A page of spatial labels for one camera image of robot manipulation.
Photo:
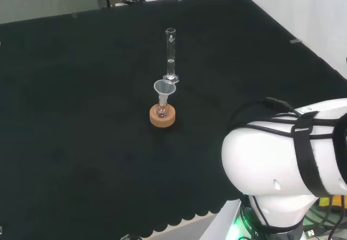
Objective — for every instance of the clear glass graduated cylinder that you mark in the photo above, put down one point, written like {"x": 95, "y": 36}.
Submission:
{"x": 170, "y": 58}

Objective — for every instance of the clear round-bottom flask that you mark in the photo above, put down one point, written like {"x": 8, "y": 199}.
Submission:
{"x": 162, "y": 112}

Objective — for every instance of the clear plastic funnel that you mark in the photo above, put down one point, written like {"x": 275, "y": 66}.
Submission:
{"x": 164, "y": 87}

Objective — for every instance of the black bench cloth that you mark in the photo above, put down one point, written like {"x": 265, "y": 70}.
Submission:
{"x": 81, "y": 115}

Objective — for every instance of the yellow stop button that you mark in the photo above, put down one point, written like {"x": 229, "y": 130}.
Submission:
{"x": 336, "y": 200}

